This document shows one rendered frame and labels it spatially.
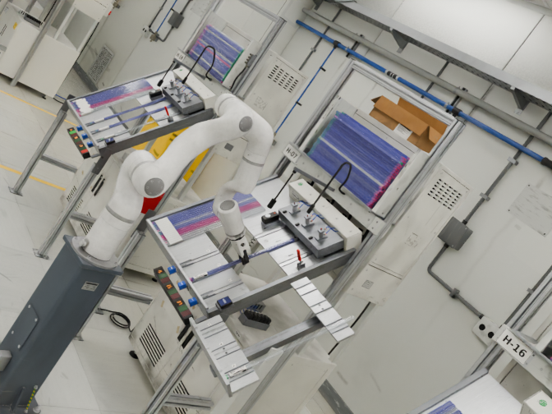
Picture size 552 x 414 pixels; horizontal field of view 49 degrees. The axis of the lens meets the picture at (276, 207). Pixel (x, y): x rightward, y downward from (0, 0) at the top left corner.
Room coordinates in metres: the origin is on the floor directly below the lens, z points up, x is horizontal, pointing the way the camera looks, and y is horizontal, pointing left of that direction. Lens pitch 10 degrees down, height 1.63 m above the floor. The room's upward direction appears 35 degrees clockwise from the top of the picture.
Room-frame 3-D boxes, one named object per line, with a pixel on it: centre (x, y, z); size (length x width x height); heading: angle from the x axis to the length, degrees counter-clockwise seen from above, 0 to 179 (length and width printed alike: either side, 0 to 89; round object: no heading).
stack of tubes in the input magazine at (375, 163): (2.82, -0.19, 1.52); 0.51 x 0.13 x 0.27; 45
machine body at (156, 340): (2.95, -0.24, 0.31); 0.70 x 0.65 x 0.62; 45
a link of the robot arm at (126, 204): (2.16, 0.47, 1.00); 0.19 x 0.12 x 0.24; 39
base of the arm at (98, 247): (2.13, 0.45, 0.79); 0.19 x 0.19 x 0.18
